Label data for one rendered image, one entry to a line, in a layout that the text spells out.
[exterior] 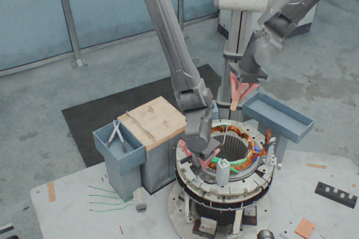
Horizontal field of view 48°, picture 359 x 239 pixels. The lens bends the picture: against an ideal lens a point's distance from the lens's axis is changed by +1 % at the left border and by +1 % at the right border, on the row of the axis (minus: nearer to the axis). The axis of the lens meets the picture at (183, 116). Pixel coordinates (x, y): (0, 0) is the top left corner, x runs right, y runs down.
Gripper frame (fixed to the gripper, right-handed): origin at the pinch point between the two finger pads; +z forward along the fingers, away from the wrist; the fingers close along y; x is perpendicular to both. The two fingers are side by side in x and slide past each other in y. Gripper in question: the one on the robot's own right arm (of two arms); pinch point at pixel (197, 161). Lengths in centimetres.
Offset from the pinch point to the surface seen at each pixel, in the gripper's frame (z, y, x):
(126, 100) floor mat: 113, -143, 89
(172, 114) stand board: 10.0, -27.1, 17.7
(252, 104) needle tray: 12, -12, 47
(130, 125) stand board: 10.9, -34.3, 3.3
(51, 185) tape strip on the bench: 41, -54, -22
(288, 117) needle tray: 12, 3, 51
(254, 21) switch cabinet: 77, -115, 211
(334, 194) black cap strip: 34, 30, 50
